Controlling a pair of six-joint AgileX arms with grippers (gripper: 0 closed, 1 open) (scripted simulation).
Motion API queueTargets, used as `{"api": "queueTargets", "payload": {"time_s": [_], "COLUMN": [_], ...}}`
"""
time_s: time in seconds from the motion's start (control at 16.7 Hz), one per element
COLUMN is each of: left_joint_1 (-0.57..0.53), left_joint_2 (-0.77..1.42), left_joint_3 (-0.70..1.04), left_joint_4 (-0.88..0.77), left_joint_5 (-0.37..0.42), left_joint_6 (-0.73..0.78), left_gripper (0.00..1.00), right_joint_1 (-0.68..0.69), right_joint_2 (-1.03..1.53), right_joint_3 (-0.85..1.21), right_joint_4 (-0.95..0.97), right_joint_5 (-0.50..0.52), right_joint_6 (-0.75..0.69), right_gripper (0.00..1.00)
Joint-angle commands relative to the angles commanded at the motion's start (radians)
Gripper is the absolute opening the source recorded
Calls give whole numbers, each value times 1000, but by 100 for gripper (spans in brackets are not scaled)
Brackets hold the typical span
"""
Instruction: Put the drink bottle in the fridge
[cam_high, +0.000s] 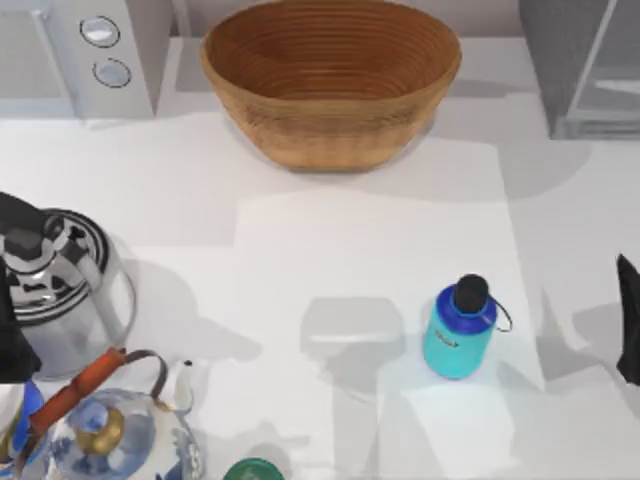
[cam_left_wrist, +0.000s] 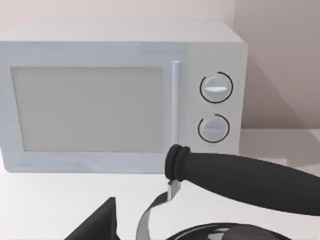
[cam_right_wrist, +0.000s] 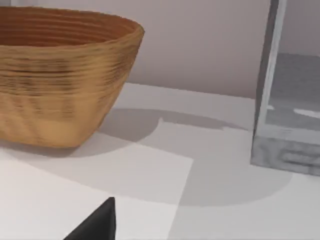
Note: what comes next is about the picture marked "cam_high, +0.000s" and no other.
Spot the brown woven basket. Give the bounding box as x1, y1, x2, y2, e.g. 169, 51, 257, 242
200, 0, 463, 174

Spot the teal and blue bottle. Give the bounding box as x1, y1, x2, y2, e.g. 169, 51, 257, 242
421, 272, 514, 381

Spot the green round lid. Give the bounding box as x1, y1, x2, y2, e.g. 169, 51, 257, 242
221, 457, 286, 480

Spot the silver metal kettle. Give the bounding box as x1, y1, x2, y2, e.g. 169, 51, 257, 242
0, 192, 138, 382

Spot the small microwave knob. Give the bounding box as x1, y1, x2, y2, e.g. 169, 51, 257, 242
91, 56, 133, 89

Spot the blue and white teapot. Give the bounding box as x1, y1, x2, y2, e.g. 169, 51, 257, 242
13, 347, 207, 480

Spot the large microwave knob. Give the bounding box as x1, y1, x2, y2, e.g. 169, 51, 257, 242
79, 15, 122, 49

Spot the black right gripper tip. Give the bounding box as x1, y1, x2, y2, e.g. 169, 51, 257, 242
615, 253, 640, 386

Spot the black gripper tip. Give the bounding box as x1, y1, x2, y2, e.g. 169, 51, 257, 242
0, 272, 43, 385
615, 253, 640, 386

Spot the pale microwave oven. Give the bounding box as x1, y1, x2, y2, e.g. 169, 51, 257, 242
0, 0, 175, 122

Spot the blue and white cup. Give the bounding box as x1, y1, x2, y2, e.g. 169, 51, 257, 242
0, 380, 47, 467

